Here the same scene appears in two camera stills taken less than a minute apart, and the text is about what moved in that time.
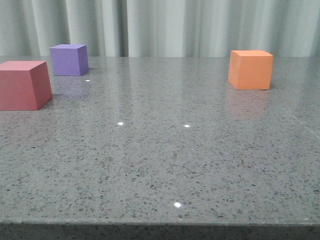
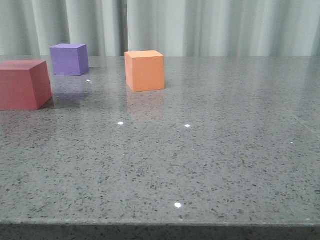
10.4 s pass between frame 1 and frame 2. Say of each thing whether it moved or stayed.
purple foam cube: stayed
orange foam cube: moved
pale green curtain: stayed
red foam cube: stayed
